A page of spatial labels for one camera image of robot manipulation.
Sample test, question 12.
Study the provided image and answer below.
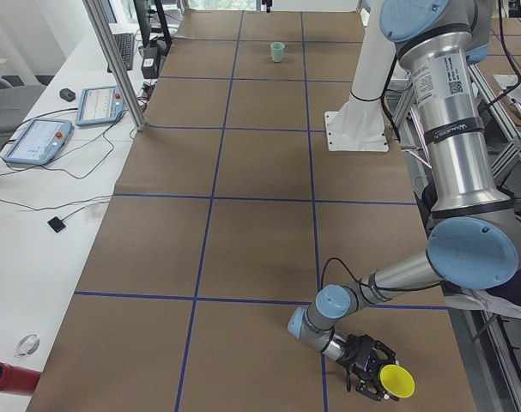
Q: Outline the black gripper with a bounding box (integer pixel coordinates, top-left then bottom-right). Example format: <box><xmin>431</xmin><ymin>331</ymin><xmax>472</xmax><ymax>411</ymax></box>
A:
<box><xmin>336</xmin><ymin>335</ymin><xmax>400</xmax><ymax>402</ymax></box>

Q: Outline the yellow plastic cup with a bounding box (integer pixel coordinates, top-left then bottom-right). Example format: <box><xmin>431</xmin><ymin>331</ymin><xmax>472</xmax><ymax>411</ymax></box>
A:
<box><xmin>379</xmin><ymin>364</ymin><xmax>415</xmax><ymax>398</ymax></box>

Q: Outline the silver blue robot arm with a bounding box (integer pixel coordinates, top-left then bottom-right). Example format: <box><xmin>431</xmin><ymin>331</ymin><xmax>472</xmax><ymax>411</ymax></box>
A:
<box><xmin>288</xmin><ymin>1</ymin><xmax>521</xmax><ymax>402</ymax></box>

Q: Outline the green plastic cup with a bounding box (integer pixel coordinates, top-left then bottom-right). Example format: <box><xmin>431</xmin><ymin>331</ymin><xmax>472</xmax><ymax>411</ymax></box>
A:
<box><xmin>270</xmin><ymin>42</ymin><xmax>286</xmax><ymax>63</ymax></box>

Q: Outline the brown paper table mat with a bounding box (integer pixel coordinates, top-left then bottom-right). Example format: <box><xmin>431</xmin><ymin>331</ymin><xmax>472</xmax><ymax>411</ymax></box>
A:
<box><xmin>29</xmin><ymin>12</ymin><xmax>476</xmax><ymax>411</ymax></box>

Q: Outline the small black square device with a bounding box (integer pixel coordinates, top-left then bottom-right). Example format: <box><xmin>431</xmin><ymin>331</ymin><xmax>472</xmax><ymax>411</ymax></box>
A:
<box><xmin>47</xmin><ymin>216</ymin><xmax>66</xmax><ymax>233</ymax></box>

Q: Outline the red cylinder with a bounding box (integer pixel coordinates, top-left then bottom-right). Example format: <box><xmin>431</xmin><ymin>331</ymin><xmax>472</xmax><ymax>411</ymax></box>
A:
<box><xmin>0</xmin><ymin>362</ymin><xmax>41</xmax><ymax>396</ymax></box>

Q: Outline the black box with label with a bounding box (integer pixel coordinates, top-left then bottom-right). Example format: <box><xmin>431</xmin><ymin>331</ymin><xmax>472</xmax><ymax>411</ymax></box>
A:
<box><xmin>141</xmin><ymin>45</ymin><xmax>160</xmax><ymax>80</ymax></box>

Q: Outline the far teach pendant tablet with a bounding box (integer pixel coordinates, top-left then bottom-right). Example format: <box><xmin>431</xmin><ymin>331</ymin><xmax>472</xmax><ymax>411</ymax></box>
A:
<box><xmin>76</xmin><ymin>86</ymin><xmax>125</xmax><ymax>127</ymax></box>

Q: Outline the teach pendant tablet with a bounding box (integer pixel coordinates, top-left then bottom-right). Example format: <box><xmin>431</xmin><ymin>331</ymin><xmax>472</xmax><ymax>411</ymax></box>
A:
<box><xmin>76</xmin><ymin>86</ymin><xmax>125</xmax><ymax>127</ymax></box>
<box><xmin>3</xmin><ymin>118</ymin><xmax>73</xmax><ymax>166</ymax></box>

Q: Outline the near teach pendant tablet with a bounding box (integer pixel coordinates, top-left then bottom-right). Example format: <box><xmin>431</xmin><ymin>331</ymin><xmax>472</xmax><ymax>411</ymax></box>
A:
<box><xmin>3</xmin><ymin>118</ymin><xmax>73</xmax><ymax>166</ymax></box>

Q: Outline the black computer mouse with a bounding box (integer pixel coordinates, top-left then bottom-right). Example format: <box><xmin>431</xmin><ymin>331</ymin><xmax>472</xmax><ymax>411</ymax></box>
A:
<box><xmin>59</xmin><ymin>88</ymin><xmax>76</xmax><ymax>102</ymax></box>

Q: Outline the black keyboard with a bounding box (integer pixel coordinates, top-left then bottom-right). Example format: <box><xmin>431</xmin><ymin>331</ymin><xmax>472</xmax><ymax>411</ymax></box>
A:
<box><xmin>112</xmin><ymin>33</ymin><xmax>135</xmax><ymax>71</ymax></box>

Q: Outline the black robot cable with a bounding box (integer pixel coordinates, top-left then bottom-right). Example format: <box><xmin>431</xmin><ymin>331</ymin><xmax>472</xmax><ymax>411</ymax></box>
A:
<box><xmin>318</xmin><ymin>257</ymin><xmax>445</xmax><ymax>297</ymax></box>

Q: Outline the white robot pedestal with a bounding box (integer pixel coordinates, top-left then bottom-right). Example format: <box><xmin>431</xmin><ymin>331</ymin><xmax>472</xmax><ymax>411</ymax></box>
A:
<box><xmin>324</xmin><ymin>0</ymin><xmax>396</xmax><ymax>153</ymax></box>

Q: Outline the aluminium frame post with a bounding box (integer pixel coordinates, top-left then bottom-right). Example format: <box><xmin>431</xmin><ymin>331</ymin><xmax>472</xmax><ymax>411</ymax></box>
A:
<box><xmin>82</xmin><ymin>0</ymin><xmax>146</xmax><ymax>130</ymax></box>

